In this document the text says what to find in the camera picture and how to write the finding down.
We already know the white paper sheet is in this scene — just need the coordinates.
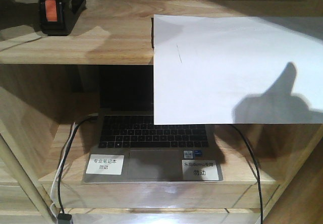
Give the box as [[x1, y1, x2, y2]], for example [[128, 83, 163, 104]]
[[153, 15, 322, 125]]

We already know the black stapler orange button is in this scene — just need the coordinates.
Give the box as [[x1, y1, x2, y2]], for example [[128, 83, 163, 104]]
[[39, 0, 86, 36]]

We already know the silver laptop computer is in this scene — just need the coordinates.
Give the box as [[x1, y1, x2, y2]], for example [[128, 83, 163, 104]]
[[83, 65, 223, 184]]

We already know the white label right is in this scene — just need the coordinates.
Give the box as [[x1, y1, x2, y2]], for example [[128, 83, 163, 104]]
[[182, 159, 221, 181]]

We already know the white label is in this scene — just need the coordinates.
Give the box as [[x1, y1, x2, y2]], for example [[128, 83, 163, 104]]
[[182, 159, 221, 181], [85, 154, 124, 175]]

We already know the white label left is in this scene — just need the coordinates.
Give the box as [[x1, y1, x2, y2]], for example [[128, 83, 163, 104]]
[[85, 154, 124, 175]]

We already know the wooden shelf unit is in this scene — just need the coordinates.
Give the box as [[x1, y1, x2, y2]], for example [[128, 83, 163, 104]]
[[1, 0, 322, 223]]

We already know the grey adapter plug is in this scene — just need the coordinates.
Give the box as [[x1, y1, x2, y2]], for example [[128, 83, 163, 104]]
[[57, 213, 73, 224]]

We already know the black cable left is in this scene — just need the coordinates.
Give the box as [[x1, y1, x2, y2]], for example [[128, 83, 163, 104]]
[[57, 117, 98, 214]]

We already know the black cable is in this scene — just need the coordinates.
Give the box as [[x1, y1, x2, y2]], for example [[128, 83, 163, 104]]
[[57, 117, 98, 214], [228, 123, 264, 224]]

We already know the black cable right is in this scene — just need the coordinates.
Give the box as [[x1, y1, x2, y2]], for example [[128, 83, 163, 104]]
[[228, 123, 264, 224]]

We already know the white cable left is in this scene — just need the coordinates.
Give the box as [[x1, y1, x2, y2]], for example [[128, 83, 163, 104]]
[[50, 113, 99, 218]]

